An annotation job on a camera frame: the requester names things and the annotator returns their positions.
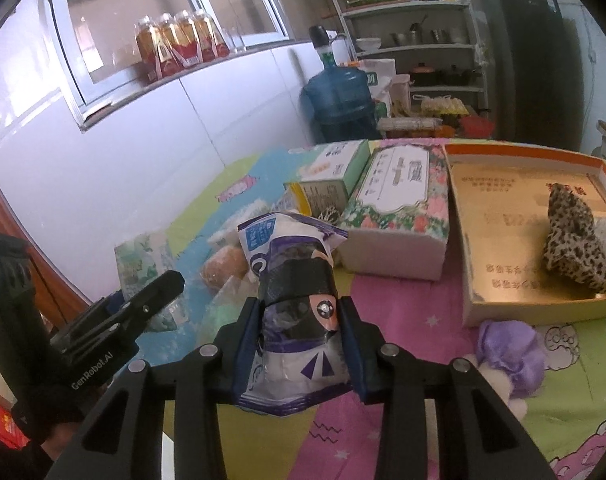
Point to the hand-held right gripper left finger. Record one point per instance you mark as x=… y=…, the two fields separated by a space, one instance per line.
x=249 y=345

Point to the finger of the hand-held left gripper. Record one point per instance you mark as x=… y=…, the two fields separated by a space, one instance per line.
x=155 y=297

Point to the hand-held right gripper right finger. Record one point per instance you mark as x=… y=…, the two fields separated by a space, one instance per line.
x=357 y=355

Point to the white purple snack bag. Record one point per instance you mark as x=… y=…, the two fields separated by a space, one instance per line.
x=293 y=280

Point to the pale bun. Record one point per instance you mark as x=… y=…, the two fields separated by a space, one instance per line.
x=226 y=236

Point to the purple plush toy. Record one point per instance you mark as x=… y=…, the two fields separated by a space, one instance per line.
x=508 y=355

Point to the orange gold tray box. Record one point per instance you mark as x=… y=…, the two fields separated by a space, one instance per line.
x=503 y=240

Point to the leopard print pouch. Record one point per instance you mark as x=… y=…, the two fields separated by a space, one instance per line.
x=573 y=245

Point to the person's left hand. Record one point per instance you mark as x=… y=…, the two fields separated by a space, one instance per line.
x=45 y=412

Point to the small white tissue packet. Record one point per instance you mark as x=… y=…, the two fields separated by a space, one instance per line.
x=138 y=260

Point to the colourful printed blanket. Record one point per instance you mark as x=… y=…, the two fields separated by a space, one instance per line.
x=398 y=310

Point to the orange bread in bag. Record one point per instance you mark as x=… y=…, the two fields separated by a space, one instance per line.
x=223 y=267

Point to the floral tissue pack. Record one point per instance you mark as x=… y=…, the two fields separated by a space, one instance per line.
x=398 y=195

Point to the green white tissue box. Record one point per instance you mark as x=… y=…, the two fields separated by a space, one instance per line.
x=328 y=165

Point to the clear food containers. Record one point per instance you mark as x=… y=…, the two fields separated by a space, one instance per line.
x=408 y=127

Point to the orange drink bottle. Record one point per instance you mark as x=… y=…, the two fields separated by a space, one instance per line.
x=172 y=42
x=150 y=50
x=209 y=35
x=189 y=37

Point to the blue water jug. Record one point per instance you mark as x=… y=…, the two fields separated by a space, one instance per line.
x=338 y=105

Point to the red basin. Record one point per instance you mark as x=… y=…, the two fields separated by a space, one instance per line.
x=478 y=126

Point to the egg tray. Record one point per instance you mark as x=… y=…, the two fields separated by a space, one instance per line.
x=443 y=106

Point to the pink container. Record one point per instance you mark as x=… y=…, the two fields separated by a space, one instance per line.
x=400 y=95

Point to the white sack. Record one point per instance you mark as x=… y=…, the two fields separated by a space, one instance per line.
x=378 y=77

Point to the sliding glass window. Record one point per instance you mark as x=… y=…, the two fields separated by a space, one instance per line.
x=108 y=20

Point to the black water pump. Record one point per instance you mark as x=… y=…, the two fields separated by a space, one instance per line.
x=323 y=42

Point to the white shelf rack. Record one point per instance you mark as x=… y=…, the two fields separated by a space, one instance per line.
x=408 y=40

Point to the dark grey fridge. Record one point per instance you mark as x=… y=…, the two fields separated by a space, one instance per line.
x=528 y=70

